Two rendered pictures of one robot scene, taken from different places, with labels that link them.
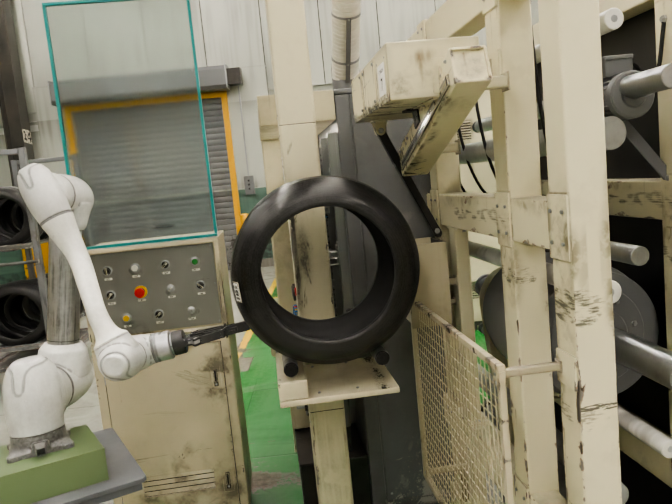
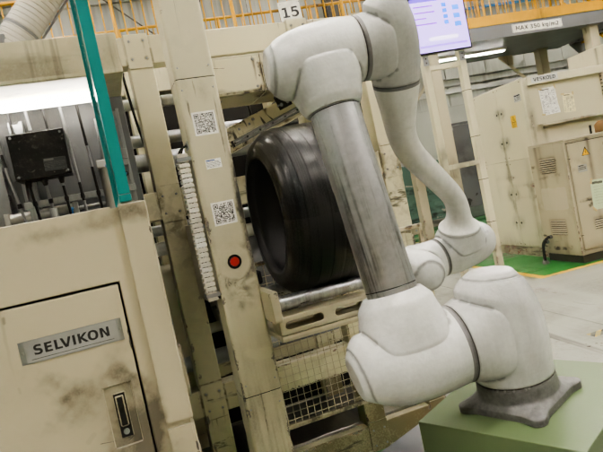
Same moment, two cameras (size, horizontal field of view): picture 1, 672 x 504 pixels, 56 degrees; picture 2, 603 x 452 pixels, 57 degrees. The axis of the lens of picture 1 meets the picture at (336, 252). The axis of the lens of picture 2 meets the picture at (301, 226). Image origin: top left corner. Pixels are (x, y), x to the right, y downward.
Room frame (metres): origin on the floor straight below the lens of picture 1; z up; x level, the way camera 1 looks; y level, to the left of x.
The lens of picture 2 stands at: (2.45, 1.94, 1.22)
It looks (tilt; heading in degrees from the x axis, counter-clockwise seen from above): 3 degrees down; 257
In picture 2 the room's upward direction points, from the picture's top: 12 degrees counter-clockwise
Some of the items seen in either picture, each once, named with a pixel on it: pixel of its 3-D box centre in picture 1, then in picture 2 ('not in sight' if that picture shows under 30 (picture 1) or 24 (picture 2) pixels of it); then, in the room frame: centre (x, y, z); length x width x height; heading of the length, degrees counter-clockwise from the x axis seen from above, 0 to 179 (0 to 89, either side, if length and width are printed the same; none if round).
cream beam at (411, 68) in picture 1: (406, 86); (272, 78); (1.95, -0.26, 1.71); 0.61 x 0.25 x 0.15; 6
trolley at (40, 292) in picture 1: (34, 263); not in sight; (5.55, 2.65, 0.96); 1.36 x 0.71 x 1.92; 0
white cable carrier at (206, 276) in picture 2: not in sight; (197, 227); (2.38, 0.13, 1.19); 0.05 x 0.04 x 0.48; 96
